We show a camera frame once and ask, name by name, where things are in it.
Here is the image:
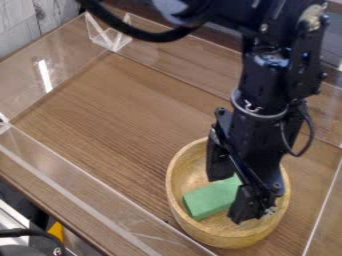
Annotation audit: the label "clear acrylic enclosure walls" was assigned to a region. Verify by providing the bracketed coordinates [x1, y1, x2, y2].
[0, 18, 342, 256]

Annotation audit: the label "yellow and black device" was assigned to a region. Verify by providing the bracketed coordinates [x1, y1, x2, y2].
[28, 221, 92, 256]

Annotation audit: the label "black cable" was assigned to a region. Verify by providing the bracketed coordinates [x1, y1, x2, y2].
[0, 228, 54, 244]

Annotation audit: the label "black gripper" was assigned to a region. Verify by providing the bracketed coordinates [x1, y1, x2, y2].
[205, 107, 303, 224]

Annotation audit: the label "clear acrylic corner bracket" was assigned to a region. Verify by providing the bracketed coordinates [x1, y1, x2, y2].
[84, 13, 132, 52]

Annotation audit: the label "green rectangular block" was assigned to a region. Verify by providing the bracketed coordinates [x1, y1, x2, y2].
[183, 175, 241, 221]

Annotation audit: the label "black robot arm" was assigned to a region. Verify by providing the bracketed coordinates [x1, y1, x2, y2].
[76, 0, 330, 224]

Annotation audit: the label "brown wooden bowl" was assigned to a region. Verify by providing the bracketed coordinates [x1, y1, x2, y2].
[165, 138, 291, 249]

